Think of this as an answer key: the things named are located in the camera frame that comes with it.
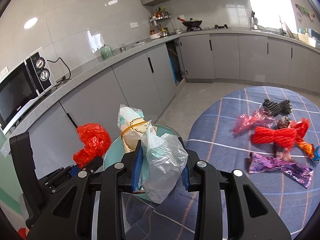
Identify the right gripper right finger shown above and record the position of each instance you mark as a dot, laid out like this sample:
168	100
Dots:
249	214

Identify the blue orange snack wrapper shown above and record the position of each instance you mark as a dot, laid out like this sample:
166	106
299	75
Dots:
310	150

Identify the microwave oven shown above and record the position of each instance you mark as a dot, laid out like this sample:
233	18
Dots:
23	86

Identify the teal enamel basin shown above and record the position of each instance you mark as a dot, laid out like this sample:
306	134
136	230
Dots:
116	151

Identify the metal spice rack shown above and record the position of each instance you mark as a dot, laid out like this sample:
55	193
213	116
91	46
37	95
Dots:
157	23

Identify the black foam fruit net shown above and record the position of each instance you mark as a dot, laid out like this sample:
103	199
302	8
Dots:
275	108

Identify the white food packaging bag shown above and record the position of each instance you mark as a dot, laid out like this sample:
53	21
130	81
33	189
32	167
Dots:
132	126

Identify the pink cellophane wrapper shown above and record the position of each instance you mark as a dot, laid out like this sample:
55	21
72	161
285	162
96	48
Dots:
260	117

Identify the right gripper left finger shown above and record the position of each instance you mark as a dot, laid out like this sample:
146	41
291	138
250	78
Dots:
69	214

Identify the crumpled patterned cloth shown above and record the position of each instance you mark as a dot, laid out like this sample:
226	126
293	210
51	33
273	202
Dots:
283	122

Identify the red foam fruit net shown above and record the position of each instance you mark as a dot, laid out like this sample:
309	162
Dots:
284	137

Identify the blue plaid tablecloth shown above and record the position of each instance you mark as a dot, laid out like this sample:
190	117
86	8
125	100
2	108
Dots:
212	139

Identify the red plastic bag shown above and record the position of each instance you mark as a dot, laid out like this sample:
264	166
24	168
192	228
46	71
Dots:
96	142

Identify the grey kitchen cabinets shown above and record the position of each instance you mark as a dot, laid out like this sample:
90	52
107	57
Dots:
148	78

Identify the clear plastic bag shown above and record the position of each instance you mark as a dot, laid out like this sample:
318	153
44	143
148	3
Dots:
164	159

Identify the purple snack wrapper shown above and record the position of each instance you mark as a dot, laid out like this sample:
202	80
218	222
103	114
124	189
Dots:
296	171

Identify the black wok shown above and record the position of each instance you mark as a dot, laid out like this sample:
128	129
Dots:
190	24

